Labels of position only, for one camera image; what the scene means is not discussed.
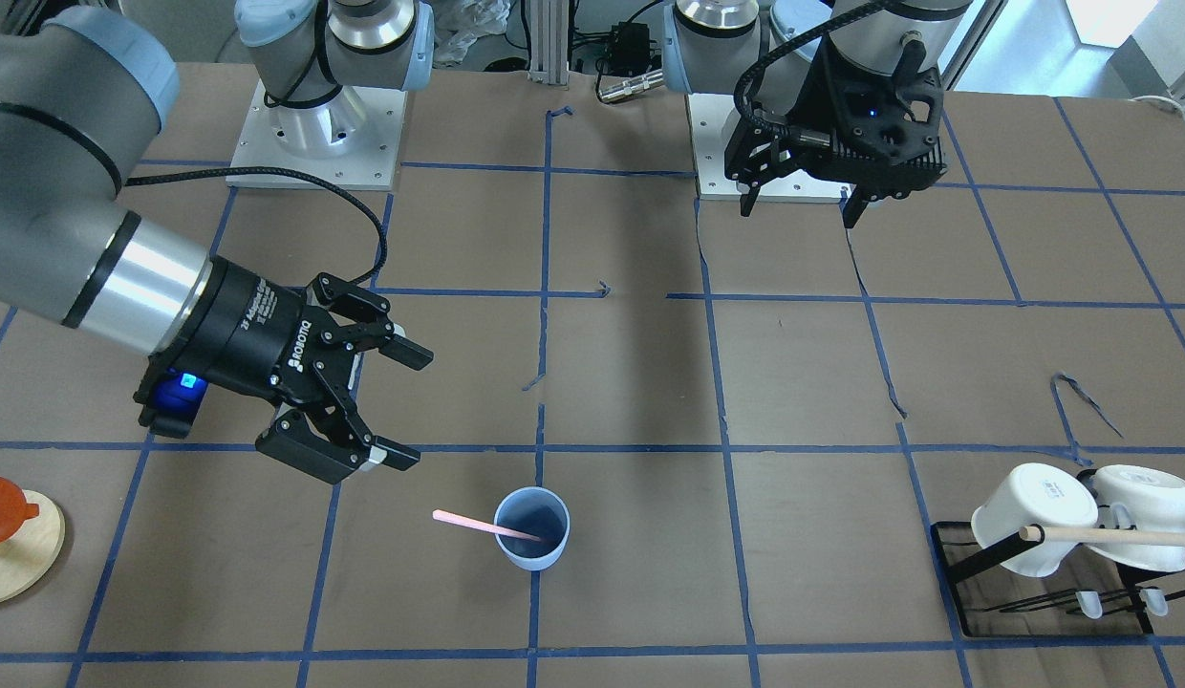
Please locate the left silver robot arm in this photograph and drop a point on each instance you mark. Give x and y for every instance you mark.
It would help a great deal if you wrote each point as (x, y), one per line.
(725, 47)

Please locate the aluminium frame post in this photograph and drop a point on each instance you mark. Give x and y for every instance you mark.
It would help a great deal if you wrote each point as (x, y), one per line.
(550, 26)

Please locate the light blue plastic cup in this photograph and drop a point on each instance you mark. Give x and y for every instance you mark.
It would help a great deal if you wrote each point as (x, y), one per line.
(536, 511)

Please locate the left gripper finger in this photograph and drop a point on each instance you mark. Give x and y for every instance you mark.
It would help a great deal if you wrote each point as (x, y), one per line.
(854, 204)
(748, 199)

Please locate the wooden rack rod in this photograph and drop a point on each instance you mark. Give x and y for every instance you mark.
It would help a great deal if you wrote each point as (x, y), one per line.
(1096, 535)

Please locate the orange mug on stand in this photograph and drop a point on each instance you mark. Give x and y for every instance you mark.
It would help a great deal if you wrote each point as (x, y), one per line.
(15, 509)

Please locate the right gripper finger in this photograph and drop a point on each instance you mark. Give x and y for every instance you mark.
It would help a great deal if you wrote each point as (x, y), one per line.
(406, 352)
(388, 453)

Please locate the wooden mug tree stand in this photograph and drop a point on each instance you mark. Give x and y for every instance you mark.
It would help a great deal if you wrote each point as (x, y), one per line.
(32, 550)

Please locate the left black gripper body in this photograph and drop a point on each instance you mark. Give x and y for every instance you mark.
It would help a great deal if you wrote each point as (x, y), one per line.
(810, 107)

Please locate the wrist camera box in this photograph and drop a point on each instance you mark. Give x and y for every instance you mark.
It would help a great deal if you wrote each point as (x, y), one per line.
(170, 402)
(884, 128)

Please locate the black wire mug rack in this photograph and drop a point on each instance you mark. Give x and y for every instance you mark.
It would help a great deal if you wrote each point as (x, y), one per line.
(1088, 595)

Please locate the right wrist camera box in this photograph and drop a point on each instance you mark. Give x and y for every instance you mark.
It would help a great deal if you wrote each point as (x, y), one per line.
(170, 402)

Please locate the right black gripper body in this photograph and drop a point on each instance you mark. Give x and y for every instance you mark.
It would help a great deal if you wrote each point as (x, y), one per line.
(244, 330)

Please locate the white mug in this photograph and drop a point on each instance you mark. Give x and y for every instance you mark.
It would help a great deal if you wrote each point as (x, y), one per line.
(1033, 494)
(1148, 499)

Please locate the pink chopstick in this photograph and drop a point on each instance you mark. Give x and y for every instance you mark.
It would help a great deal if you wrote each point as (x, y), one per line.
(459, 520)

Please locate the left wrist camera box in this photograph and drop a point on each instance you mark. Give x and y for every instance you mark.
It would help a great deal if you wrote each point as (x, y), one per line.
(884, 128)

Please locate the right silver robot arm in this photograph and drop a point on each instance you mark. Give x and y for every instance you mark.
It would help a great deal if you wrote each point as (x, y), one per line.
(79, 103)

